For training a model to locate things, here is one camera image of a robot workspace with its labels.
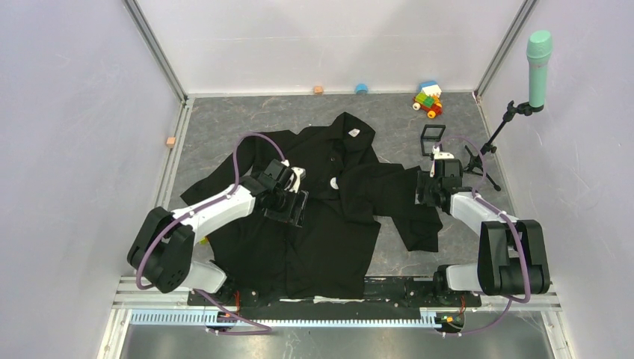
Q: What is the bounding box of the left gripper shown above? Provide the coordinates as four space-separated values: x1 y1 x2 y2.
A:
265 185 308 227

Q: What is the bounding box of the black shirt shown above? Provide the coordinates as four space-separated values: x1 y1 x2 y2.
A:
181 112 443 298

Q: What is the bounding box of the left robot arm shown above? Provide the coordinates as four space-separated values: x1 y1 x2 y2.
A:
126 159 308 305

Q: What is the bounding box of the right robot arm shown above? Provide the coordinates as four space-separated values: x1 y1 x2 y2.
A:
415 159 551 305

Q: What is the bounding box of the black brooch display box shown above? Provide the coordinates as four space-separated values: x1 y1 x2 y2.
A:
419 124 446 157

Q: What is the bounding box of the black tripod microphone stand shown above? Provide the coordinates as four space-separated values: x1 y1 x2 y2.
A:
463 101 544 176

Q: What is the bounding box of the colourful toy block car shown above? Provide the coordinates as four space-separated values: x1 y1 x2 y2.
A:
412 81 443 119

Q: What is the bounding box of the blue cap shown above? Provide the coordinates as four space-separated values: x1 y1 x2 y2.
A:
354 83 369 95

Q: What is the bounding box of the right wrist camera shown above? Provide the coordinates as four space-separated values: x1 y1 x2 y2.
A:
429 147 455 178

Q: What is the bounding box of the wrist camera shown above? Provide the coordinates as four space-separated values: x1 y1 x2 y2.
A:
429 147 455 178
287 167 306 193

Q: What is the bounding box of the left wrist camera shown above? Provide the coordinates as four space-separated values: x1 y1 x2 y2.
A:
287 167 306 193

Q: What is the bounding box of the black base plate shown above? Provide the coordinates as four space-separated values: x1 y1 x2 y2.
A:
212 276 481 320

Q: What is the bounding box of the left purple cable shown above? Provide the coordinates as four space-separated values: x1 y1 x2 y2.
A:
135 132 289 337

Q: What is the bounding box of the white toothed rail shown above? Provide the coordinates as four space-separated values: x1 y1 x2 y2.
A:
129 309 441 329

